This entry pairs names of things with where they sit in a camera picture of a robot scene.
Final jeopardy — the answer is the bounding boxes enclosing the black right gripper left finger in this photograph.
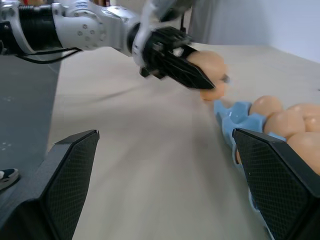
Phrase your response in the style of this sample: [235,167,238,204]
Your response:
[0,129,100,240]

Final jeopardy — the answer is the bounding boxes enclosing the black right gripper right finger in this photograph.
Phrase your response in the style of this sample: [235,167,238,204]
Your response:
[231,127,320,240]

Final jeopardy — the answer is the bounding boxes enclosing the light blue egg tray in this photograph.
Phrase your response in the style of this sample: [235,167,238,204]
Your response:
[213,99,288,240]

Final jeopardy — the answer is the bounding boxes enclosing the dark and white sneaker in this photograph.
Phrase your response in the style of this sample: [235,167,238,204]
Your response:
[0,167,21,191]

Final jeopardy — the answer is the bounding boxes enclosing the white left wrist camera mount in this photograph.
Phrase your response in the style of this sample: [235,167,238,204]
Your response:
[131,0,188,70]

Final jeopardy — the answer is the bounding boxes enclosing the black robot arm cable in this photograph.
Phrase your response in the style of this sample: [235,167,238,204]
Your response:
[13,46,84,65]

